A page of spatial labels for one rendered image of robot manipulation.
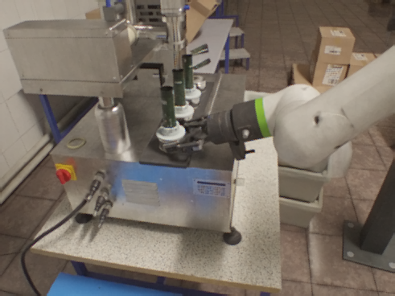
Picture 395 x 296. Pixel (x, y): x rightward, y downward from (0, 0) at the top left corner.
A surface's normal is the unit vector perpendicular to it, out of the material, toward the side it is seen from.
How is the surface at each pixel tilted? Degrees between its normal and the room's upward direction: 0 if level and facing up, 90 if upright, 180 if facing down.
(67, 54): 90
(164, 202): 90
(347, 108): 67
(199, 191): 90
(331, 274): 0
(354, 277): 0
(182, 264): 0
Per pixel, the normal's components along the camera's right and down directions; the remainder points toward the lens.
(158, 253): -0.04, -0.81
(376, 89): -0.52, 0.10
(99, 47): -0.18, 0.59
